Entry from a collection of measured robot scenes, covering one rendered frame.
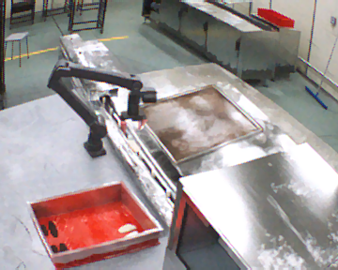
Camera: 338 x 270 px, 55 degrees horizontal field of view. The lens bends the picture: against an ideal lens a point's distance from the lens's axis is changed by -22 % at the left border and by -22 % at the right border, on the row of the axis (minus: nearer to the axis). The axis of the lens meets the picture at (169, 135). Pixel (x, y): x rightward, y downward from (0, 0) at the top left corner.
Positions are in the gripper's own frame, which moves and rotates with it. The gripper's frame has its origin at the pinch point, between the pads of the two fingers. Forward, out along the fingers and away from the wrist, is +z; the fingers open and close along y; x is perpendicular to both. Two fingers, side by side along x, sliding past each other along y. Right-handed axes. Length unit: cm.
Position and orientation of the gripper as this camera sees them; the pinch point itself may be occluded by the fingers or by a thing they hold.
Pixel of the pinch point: (131, 129)
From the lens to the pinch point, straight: 193.0
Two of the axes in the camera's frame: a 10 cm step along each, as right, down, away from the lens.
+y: 8.9, -1.6, 4.2
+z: -1.0, 8.4, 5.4
